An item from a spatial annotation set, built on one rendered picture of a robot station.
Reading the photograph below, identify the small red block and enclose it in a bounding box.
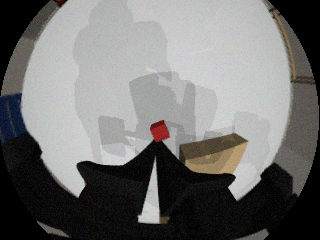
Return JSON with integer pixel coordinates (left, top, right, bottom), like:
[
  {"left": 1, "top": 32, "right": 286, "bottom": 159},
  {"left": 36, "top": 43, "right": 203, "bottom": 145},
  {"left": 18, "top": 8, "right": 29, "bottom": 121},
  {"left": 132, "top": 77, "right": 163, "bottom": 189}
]
[{"left": 149, "top": 120, "right": 169, "bottom": 143}]

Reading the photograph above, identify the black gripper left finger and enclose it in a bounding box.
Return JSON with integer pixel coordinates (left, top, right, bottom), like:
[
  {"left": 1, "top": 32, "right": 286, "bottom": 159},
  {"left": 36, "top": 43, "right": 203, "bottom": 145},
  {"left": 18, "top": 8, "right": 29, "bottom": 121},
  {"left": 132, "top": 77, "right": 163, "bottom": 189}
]
[{"left": 76, "top": 140, "right": 157, "bottom": 216}]

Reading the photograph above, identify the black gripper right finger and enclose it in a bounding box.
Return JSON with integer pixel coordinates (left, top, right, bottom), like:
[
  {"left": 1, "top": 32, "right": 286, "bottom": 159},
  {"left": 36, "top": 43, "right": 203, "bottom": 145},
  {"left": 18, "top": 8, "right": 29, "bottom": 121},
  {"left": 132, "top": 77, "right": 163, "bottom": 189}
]
[{"left": 155, "top": 141, "right": 236, "bottom": 217}]

